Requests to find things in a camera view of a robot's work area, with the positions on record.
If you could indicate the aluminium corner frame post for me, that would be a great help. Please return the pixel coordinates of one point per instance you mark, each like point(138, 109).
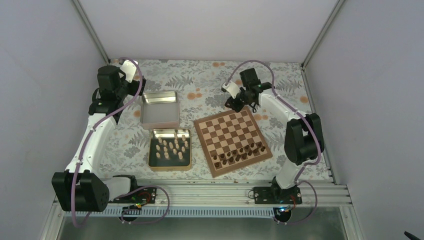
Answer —
point(90, 29)

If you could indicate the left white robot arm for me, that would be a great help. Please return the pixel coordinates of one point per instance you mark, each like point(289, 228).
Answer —
point(78, 188)

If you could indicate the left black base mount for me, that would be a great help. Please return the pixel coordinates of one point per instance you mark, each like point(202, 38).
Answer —
point(137, 196)

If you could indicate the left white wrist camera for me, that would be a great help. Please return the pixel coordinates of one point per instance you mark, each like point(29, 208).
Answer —
point(127, 71)

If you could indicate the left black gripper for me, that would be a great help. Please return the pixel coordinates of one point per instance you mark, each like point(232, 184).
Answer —
point(135, 88)

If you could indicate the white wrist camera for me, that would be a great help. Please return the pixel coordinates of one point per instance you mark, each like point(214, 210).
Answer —
point(232, 88)
point(127, 71)

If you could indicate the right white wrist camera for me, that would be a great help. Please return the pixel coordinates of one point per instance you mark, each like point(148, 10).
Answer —
point(232, 88)

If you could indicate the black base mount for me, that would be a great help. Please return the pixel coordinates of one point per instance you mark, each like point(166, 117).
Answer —
point(137, 196)
point(271, 194)

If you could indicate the gold tin with pieces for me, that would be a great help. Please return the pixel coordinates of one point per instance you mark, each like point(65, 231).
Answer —
point(170, 150)

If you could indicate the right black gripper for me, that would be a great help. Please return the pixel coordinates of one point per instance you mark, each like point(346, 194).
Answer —
point(237, 108)

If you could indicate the aluminium front rail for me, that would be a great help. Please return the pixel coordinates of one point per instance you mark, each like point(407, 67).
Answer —
point(228, 199)

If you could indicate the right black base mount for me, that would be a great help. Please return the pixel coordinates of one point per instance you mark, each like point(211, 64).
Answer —
point(271, 194)

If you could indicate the wooden chess board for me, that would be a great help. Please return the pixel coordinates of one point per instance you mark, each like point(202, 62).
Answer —
point(231, 141)

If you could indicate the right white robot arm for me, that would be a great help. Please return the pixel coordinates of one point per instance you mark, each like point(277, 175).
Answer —
point(303, 141)

